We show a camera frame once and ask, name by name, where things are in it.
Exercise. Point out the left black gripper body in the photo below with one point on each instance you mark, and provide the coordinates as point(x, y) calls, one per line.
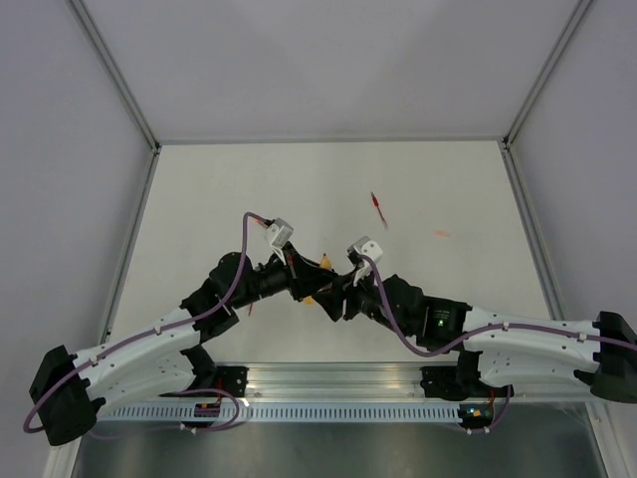
point(287, 274)

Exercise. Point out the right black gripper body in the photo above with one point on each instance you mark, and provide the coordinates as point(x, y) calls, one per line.
point(358, 295)

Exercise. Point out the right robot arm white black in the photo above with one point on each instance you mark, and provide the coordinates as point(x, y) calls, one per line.
point(495, 350)

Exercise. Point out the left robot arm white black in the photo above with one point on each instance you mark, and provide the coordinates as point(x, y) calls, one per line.
point(71, 391)

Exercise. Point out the red thin pen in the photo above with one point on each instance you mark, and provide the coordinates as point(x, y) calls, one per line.
point(377, 207)

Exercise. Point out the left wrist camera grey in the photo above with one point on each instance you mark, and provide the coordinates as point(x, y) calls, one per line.
point(277, 232)

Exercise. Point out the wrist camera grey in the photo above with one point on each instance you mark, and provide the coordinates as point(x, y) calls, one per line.
point(277, 232)
point(364, 247)

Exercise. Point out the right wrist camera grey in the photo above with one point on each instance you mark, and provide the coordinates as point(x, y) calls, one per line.
point(364, 247)

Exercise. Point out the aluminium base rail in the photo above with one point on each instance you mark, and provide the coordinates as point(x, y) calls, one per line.
point(325, 382)

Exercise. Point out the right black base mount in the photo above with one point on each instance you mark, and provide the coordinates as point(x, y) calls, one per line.
point(443, 386)

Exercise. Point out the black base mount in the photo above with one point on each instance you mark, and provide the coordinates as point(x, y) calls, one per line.
point(232, 379)
point(443, 386)

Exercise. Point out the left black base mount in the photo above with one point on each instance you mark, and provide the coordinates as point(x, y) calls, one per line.
point(232, 379)

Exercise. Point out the white slotted cable duct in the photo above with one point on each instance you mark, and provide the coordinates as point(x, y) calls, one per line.
point(292, 412)

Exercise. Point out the aluminium frame left post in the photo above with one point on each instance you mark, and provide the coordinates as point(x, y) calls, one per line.
point(90, 28)

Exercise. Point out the aluminium frame post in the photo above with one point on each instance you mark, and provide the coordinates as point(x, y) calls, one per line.
point(558, 49)
point(90, 28)

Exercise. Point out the aluminium frame right post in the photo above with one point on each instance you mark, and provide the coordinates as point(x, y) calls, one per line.
point(558, 49)

